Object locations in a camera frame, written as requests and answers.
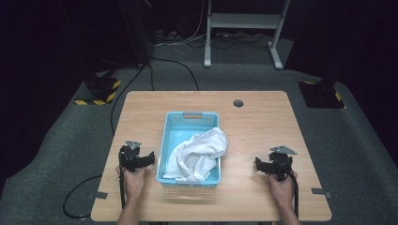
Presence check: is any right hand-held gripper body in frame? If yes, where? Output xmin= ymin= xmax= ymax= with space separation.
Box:
xmin=259 ymin=144 xmax=299 ymax=182

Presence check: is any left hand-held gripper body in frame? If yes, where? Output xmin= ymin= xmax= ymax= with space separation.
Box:
xmin=118 ymin=140 xmax=150 ymax=173

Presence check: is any light blue plastic basket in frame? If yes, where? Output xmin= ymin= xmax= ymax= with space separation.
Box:
xmin=156 ymin=111 xmax=222 ymax=188

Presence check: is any white cloth garment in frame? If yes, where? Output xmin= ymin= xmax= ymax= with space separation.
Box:
xmin=162 ymin=127 xmax=229 ymax=183

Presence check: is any person's right hand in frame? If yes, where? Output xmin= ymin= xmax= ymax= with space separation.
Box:
xmin=267 ymin=171 xmax=299 ymax=208

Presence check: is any person's left hand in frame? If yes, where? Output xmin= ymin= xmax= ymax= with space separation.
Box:
xmin=115 ymin=164 xmax=148 ymax=201

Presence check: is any wooden table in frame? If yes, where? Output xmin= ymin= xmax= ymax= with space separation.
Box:
xmin=90 ymin=90 xmax=332 ymax=223

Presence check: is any black base with hazard stripes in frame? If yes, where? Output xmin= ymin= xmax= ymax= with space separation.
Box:
xmin=296 ymin=80 xmax=346 ymax=110
xmin=74 ymin=70 xmax=122 ymax=106

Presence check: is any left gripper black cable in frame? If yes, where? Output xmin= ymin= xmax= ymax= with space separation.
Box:
xmin=117 ymin=149 xmax=127 ymax=210

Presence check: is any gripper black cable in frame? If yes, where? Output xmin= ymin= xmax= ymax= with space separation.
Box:
xmin=117 ymin=149 xmax=127 ymax=210
xmin=281 ymin=162 xmax=300 ymax=219

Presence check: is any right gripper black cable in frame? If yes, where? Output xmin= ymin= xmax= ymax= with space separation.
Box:
xmin=281 ymin=162 xmax=300 ymax=219

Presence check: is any black floor cable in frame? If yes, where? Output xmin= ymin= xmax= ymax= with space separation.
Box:
xmin=62 ymin=55 xmax=201 ymax=219

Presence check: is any white floor cable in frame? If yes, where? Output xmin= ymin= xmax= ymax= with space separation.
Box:
xmin=154 ymin=0 xmax=207 ymax=54

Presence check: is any white metal stand frame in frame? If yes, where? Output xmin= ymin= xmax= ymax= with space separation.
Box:
xmin=204 ymin=0 xmax=291 ymax=71

